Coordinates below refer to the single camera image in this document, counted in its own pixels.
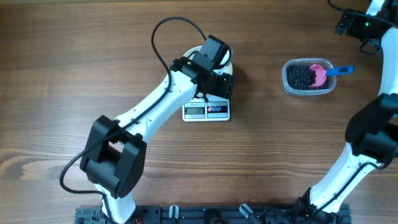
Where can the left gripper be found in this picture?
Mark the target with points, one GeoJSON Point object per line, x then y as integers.
{"type": "Point", "coordinates": [223, 90]}

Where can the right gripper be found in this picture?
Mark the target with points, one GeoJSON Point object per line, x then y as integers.
{"type": "Point", "coordinates": [352, 28]}

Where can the pink scoop blue handle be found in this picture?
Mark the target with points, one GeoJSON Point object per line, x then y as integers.
{"type": "Point", "coordinates": [321, 74]}

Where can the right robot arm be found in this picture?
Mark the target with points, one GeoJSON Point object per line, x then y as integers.
{"type": "Point", "coordinates": [371, 140]}

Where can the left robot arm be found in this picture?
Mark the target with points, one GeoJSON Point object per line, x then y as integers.
{"type": "Point", "coordinates": [116, 148]}

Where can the white bowl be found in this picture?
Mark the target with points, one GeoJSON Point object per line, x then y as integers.
{"type": "Point", "coordinates": [200, 66]}

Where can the white digital kitchen scale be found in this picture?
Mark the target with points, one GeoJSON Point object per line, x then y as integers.
{"type": "Point", "coordinates": [198, 106]}

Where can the clear plastic container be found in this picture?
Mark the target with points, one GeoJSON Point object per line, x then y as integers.
{"type": "Point", "coordinates": [308, 62]}

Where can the black beans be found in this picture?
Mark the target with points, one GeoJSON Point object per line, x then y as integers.
{"type": "Point", "coordinates": [300, 77]}

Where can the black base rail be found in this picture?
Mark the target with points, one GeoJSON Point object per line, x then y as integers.
{"type": "Point", "coordinates": [154, 214]}

